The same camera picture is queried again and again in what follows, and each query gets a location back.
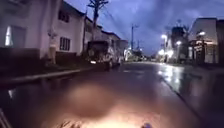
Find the dark parked vehicle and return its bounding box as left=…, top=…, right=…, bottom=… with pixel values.
left=85, top=39, right=122, bottom=70

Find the row of houses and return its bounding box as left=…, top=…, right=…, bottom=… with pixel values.
left=83, top=16, right=130, bottom=62

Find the wet dark asphalt road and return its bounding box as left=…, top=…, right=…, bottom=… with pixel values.
left=0, top=61, right=224, bottom=128

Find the utility pole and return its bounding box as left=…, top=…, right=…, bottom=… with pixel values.
left=129, top=23, right=141, bottom=52
left=87, top=0, right=110, bottom=42

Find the white building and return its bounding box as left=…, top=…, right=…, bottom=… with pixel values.
left=0, top=0, right=87, bottom=62

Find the pale kerb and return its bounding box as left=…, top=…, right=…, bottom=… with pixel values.
left=0, top=66, right=98, bottom=85

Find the pale post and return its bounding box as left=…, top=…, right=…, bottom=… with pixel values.
left=47, top=27, right=58, bottom=65

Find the dark low wall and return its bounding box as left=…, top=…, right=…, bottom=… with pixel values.
left=0, top=47, right=85, bottom=73

